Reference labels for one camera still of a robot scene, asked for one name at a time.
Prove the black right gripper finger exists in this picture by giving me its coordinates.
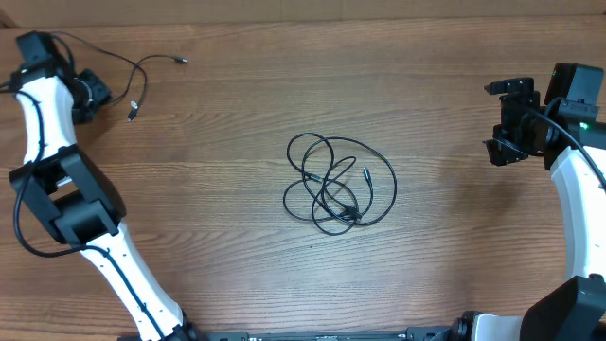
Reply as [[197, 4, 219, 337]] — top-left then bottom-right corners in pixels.
[[484, 78, 534, 95], [483, 138, 528, 167]]

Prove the black cable with white tag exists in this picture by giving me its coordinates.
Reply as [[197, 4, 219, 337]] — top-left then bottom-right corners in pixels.
[[51, 30, 189, 123]]

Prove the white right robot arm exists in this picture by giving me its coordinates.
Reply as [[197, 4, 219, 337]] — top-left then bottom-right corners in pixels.
[[435, 63, 605, 341]]

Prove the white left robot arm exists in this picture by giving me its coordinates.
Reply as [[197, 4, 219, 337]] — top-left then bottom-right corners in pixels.
[[1, 31, 205, 340]]

